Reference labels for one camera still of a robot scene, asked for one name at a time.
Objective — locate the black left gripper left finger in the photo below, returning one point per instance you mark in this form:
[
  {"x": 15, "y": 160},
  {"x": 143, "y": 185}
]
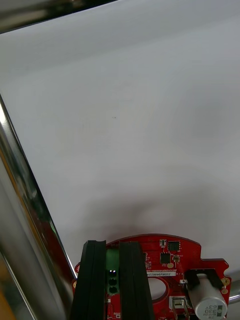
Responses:
[{"x": 90, "y": 282}]

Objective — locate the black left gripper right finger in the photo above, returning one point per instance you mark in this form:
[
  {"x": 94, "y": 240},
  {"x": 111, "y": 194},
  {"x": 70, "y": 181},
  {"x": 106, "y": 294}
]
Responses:
[{"x": 133, "y": 282}]

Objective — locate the round red circuit board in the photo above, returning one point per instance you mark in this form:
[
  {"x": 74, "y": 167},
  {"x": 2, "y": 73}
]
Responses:
[{"x": 160, "y": 250}]

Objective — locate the steel tray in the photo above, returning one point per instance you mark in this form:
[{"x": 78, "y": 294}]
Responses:
[{"x": 25, "y": 225}]

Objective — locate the white paper sheet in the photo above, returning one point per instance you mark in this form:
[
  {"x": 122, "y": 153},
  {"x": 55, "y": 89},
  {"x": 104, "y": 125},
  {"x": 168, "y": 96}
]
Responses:
[{"x": 125, "y": 125}]

